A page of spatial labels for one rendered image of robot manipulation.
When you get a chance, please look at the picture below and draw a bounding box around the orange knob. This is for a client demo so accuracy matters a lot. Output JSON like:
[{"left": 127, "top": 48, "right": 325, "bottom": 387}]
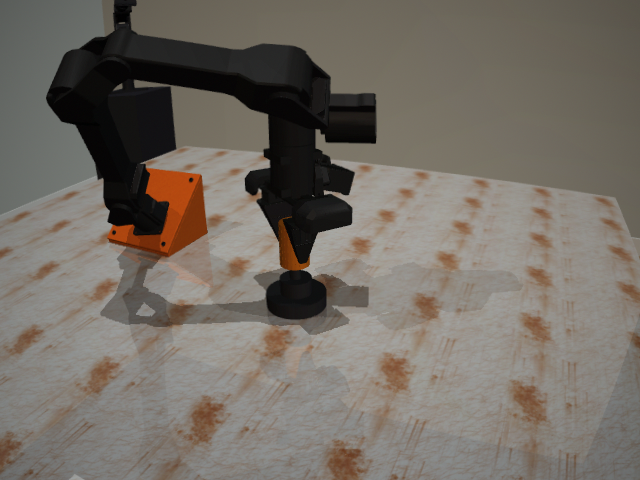
[{"left": 278, "top": 217, "right": 310, "bottom": 270}]

